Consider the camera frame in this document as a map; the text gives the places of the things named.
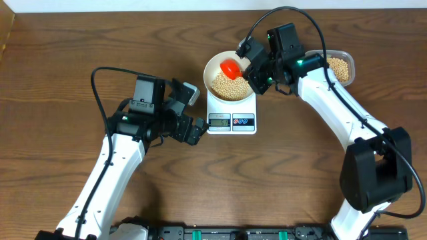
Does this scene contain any red plastic measuring scoop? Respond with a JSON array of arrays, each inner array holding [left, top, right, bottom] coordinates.
[[220, 59, 242, 80]]

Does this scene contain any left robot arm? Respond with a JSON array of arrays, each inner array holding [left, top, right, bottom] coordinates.
[[36, 75, 207, 240]]

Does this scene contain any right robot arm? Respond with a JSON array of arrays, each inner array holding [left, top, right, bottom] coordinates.
[[236, 23, 417, 239]]

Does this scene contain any white digital kitchen scale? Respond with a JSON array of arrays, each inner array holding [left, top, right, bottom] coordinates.
[[207, 92, 257, 135]]

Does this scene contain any soybeans pile in bowl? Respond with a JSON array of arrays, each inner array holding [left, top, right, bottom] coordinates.
[[211, 72, 250, 101]]

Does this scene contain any white round bowl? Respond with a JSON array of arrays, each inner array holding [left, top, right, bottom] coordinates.
[[203, 51, 255, 104]]

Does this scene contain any clear plastic container of soybeans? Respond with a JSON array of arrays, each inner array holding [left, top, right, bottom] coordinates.
[[326, 50, 356, 87]]

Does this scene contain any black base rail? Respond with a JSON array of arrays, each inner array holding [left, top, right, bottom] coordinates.
[[109, 216, 408, 240]]

